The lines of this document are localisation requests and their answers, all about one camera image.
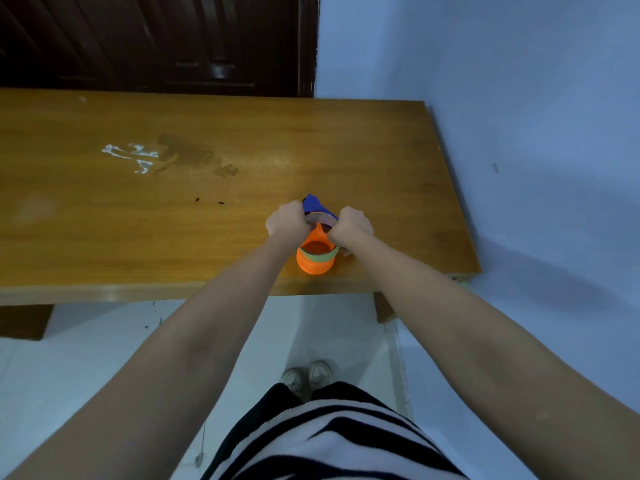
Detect orange and blue tape dispenser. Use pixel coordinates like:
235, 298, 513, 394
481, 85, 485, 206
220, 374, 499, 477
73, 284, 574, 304
295, 193, 341, 275

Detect person's left forearm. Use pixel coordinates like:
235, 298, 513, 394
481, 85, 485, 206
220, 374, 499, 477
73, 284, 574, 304
5, 239, 301, 480

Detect person's shoe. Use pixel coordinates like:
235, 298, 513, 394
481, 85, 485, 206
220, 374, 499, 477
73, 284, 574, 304
279, 368, 311, 401
307, 360, 335, 391

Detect person's left shoe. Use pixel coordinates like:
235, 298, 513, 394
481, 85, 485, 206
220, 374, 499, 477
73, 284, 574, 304
279, 368, 311, 401

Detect clear tape roll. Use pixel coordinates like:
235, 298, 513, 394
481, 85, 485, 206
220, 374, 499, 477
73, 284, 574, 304
298, 212, 341, 265

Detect black white striped shirt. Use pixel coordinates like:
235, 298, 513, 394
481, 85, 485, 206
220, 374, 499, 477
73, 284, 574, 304
207, 398, 469, 480

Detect person's right hand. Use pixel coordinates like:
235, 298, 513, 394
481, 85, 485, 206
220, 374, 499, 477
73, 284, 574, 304
327, 206, 375, 255

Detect person's right shoe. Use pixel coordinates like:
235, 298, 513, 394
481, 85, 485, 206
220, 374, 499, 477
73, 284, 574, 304
307, 360, 335, 391

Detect person's left hand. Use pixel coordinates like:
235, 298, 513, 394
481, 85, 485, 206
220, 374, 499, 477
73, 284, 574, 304
265, 200, 312, 248

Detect dark brown wooden door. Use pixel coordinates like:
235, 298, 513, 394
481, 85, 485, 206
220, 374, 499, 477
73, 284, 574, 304
0, 0, 321, 98

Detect person's right forearm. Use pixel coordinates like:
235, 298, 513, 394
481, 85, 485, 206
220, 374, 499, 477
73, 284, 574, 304
345, 239, 640, 480

